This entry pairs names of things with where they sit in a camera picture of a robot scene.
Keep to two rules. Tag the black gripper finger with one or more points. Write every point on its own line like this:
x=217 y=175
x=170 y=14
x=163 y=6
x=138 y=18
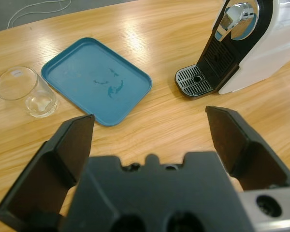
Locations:
x=246 y=154
x=50 y=164

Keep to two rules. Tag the clear drinking glass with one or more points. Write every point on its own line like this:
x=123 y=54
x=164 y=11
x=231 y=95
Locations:
x=38 y=104

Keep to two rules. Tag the white capsule coffee machine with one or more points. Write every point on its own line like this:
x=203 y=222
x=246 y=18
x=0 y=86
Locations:
x=268 y=55

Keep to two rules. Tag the teal plastic tray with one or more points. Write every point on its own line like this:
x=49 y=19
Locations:
x=87 y=79

